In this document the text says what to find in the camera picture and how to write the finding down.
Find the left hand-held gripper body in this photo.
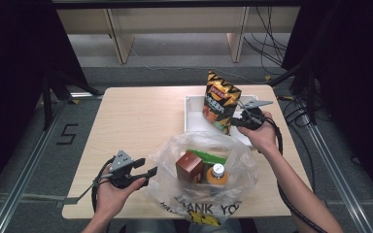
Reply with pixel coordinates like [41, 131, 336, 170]
[102, 150, 138, 190]

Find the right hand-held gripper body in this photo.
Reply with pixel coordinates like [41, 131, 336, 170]
[238, 99, 274, 131]

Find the clear plastic shopping bag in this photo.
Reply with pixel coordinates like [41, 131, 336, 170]
[144, 130, 260, 226]

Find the black yellow chip bag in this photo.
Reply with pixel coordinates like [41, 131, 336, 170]
[202, 70, 243, 135]

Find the brown carton box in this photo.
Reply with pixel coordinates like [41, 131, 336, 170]
[175, 150, 205, 183]

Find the white plastic bin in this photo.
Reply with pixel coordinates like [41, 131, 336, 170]
[184, 94, 269, 148]

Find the green snack packet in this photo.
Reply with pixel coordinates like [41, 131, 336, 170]
[186, 149, 228, 166]

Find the orange drink bottle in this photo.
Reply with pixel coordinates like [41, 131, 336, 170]
[205, 163, 229, 188]

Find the person's right hand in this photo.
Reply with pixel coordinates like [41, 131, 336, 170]
[237, 111, 280, 155]

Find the person's left hand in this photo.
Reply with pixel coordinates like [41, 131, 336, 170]
[95, 164, 147, 222]

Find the black metal stand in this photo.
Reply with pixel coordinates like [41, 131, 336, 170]
[267, 61, 319, 126]
[42, 69, 104, 131]

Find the gray floor tape piece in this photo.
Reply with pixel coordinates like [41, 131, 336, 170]
[55, 196, 80, 209]

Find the dark curtain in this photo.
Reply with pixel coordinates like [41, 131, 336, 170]
[0, 0, 89, 206]
[281, 0, 373, 212]

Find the beige wooden desk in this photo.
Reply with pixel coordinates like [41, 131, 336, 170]
[56, 6, 302, 65]

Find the right hand-held gripper black cable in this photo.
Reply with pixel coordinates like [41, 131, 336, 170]
[262, 116, 329, 233]

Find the hand-held gripper black cable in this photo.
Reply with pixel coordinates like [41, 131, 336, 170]
[262, 116, 329, 233]
[91, 156, 117, 216]

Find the left hand-held gripper black cable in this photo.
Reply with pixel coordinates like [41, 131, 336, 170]
[91, 156, 117, 216]

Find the gray cable tie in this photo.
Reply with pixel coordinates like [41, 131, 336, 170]
[77, 174, 115, 206]

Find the bundle of black cables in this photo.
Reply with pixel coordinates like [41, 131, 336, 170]
[243, 6, 289, 76]

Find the metal floor rail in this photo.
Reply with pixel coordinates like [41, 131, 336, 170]
[304, 122, 373, 233]
[0, 100, 68, 233]

